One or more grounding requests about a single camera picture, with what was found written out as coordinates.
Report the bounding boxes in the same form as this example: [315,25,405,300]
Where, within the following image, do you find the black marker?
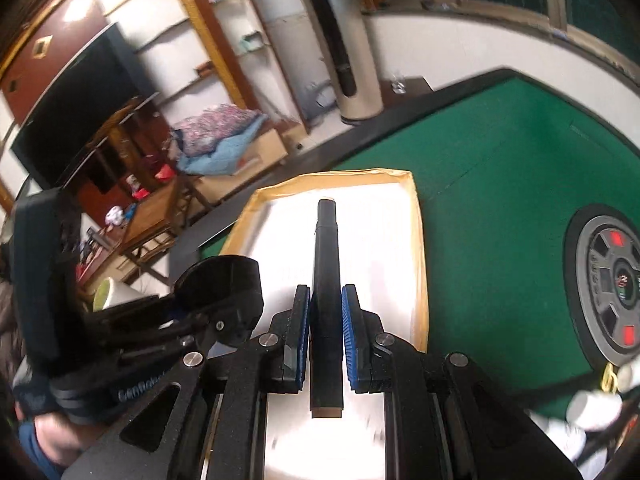
[309,198,344,418]

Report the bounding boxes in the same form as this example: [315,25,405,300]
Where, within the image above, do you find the tower air conditioner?
[234,0,385,123]

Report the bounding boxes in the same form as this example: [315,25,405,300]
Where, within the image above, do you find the wooden chair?
[79,179,214,286]

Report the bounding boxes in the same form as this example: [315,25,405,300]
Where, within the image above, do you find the green white bin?
[92,278,143,312]

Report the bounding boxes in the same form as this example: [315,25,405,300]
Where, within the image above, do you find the pile of folded clothes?
[171,104,268,177]

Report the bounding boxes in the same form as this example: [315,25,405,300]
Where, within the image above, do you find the white wall shelves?
[98,0,295,125]

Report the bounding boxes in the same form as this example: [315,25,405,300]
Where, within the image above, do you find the gold lined tray box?
[221,169,428,479]

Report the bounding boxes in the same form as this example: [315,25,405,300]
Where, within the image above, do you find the black flat television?
[12,24,155,188]

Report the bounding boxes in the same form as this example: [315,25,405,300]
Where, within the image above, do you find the round table centre console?
[563,204,639,368]

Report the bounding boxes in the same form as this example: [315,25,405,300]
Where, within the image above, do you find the white pill bottle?
[565,390,623,432]

